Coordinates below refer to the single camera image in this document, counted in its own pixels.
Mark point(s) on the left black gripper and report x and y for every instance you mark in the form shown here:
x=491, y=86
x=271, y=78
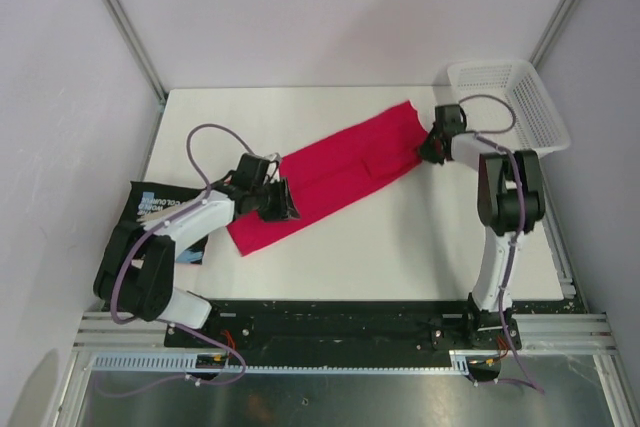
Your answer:
x=284, y=209

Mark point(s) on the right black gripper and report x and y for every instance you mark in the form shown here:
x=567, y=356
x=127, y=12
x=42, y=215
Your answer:
x=426, y=151

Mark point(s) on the red t-shirt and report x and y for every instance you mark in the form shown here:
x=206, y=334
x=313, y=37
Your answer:
x=337, y=171

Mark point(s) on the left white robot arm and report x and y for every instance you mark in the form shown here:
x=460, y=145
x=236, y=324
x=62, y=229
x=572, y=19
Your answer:
x=136, y=273

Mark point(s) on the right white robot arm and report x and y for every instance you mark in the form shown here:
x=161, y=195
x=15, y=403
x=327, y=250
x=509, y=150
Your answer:
x=510, y=202

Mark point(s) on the white plastic basket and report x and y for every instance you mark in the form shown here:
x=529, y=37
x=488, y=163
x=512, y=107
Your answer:
x=508, y=103

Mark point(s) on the folded black printed t-shirt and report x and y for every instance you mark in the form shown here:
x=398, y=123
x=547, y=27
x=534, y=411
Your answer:
x=147, y=198

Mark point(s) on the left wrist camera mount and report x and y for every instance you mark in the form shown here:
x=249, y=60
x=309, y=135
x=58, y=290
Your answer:
x=274, y=160

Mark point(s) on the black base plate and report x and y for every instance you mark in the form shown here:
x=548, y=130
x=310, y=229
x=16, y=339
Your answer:
x=247, y=325

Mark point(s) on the right aluminium corner post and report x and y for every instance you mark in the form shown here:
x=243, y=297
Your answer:
x=553, y=31

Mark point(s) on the aluminium corner post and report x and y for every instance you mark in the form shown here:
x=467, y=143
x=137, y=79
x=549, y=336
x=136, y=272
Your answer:
x=553, y=31
x=125, y=27

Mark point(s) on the left aluminium corner post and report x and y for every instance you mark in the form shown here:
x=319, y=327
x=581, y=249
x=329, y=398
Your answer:
x=125, y=27

